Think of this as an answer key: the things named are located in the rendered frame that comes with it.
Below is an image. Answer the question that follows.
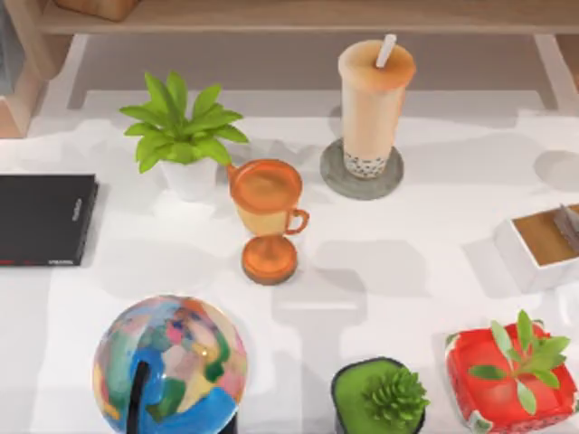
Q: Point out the orange trophy cup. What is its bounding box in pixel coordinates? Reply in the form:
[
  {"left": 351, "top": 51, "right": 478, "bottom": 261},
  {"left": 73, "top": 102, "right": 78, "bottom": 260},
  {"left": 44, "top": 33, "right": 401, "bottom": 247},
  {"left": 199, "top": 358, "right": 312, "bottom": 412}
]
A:
[{"left": 225, "top": 158, "right": 311, "bottom": 287}]

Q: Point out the colourful globe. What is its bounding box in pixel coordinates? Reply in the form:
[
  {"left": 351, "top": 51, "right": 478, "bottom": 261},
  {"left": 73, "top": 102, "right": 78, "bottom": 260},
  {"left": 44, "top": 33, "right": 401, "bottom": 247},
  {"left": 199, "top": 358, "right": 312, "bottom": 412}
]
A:
[{"left": 92, "top": 295, "right": 249, "bottom": 434}]

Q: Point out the green plant in white pot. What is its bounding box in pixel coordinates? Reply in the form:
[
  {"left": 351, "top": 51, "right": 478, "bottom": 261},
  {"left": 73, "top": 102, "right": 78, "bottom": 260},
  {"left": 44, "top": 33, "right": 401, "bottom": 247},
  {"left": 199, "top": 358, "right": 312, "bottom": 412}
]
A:
[{"left": 119, "top": 71, "right": 251, "bottom": 203}]

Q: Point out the black book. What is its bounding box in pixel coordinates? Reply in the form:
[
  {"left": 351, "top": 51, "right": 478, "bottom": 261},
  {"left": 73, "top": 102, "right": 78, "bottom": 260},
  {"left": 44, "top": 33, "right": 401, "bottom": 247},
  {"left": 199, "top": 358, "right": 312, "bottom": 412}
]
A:
[{"left": 0, "top": 174, "right": 100, "bottom": 268}]

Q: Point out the milk tea cup with straw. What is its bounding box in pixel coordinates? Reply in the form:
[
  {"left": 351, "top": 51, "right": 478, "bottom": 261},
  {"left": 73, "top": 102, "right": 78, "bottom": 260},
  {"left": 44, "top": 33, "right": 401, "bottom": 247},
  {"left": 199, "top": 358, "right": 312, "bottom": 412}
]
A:
[{"left": 337, "top": 33, "right": 417, "bottom": 181}]

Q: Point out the grey round coaster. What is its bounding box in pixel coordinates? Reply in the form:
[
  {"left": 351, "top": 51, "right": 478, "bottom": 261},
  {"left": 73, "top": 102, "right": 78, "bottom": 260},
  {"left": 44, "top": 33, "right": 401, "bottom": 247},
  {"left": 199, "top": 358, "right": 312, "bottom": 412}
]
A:
[{"left": 319, "top": 137, "right": 405, "bottom": 201}]

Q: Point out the plant in red square pot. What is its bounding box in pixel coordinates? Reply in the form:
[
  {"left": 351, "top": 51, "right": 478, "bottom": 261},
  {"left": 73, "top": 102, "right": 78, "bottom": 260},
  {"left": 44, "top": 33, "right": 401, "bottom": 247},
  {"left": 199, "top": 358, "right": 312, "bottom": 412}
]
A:
[{"left": 444, "top": 309, "right": 579, "bottom": 434}]

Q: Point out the white square pot with soil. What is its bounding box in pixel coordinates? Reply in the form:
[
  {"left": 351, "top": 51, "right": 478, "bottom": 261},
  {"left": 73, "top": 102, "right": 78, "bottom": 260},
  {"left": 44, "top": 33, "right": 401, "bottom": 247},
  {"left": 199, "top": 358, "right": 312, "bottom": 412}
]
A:
[{"left": 494, "top": 203, "right": 579, "bottom": 294}]

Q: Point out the green succulent in black pot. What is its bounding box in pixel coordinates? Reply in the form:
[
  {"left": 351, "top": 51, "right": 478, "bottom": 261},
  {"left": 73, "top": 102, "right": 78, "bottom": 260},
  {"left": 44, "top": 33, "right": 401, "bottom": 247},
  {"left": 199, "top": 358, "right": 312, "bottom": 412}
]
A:
[{"left": 330, "top": 357, "right": 431, "bottom": 434}]

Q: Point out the wooden open shelf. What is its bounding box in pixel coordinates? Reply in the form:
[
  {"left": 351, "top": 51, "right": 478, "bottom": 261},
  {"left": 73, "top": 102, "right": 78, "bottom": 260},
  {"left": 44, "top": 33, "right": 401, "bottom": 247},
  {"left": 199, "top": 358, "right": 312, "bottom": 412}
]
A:
[{"left": 0, "top": 0, "right": 579, "bottom": 139}]

